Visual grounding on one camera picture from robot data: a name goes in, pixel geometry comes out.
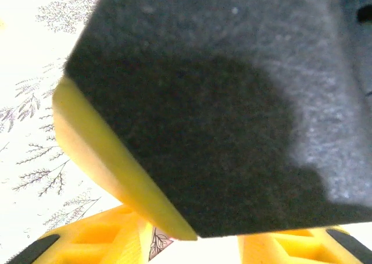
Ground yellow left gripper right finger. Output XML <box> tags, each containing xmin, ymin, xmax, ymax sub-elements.
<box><xmin>237</xmin><ymin>226</ymin><xmax>372</xmax><ymax>264</ymax></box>

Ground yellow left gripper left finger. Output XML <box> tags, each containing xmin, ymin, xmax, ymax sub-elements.
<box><xmin>7</xmin><ymin>204</ymin><xmax>153</xmax><ymax>264</ymax></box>

